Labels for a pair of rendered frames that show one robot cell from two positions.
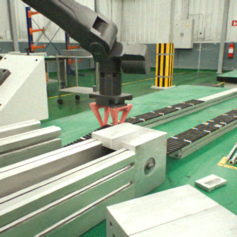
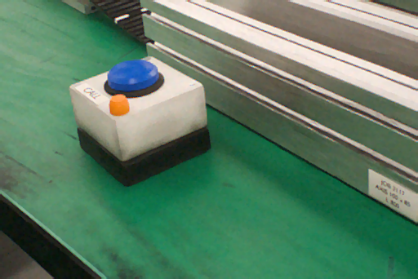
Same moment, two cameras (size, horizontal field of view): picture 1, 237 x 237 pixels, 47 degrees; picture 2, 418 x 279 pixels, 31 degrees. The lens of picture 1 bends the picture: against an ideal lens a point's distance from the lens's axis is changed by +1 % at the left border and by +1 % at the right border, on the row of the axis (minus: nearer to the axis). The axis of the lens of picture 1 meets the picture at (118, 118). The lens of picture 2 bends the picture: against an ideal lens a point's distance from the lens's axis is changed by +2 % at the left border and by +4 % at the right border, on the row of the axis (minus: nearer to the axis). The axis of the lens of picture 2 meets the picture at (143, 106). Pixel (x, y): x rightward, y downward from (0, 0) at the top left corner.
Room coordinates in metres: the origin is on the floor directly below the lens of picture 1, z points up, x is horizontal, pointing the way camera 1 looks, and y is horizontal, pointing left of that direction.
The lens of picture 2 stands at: (0.36, 0.81, 1.09)
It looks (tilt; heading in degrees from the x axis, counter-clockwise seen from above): 28 degrees down; 291
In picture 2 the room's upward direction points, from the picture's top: 9 degrees counter-clockwise
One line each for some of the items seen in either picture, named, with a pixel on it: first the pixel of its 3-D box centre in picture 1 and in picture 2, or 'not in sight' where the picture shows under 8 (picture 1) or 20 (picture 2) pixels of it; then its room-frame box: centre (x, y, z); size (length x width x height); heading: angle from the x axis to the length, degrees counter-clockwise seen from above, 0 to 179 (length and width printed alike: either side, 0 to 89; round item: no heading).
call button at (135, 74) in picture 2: not in sight; (133, 79); (0.55, 0.33, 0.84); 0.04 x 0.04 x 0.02
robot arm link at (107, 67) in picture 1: (112, 62); not in sight; (0.69, 0.02, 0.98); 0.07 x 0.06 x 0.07; 70
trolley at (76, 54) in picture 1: (88, 76); not in sight; (4.83, 0.54, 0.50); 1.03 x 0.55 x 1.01; 59
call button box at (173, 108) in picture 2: not in sight; (148, 112); (0.54, 0.32, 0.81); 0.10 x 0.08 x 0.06; 48
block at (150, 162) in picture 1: (124, 155); not in sight; (0.46, -0.01, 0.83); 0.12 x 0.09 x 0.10; 48
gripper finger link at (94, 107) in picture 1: (107, 112); not in sight; (0.70, 0.03, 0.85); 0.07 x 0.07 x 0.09; 48
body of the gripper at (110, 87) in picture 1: (110, 86); not in sight; (0.69, 0.02, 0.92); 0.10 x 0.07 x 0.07; 48
